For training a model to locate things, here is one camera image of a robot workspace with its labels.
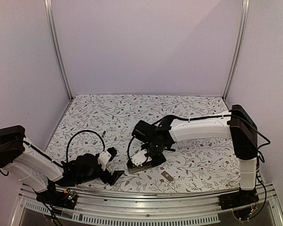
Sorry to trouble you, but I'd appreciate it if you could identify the remote battery cover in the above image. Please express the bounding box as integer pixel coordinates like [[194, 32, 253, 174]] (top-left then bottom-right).
[[161, 171, 174, 182]]

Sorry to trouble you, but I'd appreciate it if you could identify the white remote control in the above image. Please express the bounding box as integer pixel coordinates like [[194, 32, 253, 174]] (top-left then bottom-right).
[[128, 164, 153, 174]]

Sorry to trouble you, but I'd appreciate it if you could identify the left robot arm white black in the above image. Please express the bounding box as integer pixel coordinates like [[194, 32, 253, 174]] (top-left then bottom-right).
[[0, 125, 124, 204]]

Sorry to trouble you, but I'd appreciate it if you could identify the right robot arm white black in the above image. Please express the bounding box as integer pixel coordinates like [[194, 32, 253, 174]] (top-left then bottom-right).
[[127, 105, 258, 205]]

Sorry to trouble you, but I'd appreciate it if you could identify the floral patterned table mat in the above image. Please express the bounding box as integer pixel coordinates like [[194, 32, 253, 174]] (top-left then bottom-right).
[[45, 95, 241, 194]]

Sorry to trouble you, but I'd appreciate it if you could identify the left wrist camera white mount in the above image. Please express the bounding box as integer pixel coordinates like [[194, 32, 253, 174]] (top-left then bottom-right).
[[98, 147, 117, 171]]

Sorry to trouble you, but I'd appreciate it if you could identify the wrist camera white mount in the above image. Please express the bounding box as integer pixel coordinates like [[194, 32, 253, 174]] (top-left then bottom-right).
[[131, 149, 152, 166], [98, 147, 117, 171]]

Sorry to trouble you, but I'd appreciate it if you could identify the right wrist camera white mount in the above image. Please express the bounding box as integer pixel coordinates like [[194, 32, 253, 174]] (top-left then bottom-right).
[[131, 149, 152, 166]]

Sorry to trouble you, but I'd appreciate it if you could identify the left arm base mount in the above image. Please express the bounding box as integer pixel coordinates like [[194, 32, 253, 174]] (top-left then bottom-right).
[[36, 183, 77, 210]]

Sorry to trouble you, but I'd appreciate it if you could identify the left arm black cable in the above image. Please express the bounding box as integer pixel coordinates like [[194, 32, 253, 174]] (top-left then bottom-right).
[[66, 130, 107, 165]]

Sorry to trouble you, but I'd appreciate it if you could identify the aluminium front rail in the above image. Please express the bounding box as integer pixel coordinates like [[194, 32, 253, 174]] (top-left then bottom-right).
[[11, 183, 283, 226]]

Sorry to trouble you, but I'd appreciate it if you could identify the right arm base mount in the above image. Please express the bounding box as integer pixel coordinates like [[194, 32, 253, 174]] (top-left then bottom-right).
[[218, 188, 259, 210]]

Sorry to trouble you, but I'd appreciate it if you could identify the right aluminium frame post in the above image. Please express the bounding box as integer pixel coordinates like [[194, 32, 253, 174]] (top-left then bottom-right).
[[222, 0, 250, 102]]

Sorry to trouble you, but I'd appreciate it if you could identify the aluminium frame post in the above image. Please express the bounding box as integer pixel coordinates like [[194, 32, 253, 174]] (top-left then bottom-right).
[[44, 0, 73, 101], [222, 0, 250, 102]]

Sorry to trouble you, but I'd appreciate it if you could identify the left aluminium frame post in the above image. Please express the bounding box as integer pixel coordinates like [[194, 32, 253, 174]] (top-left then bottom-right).
[[44, 0, 73, 101]]

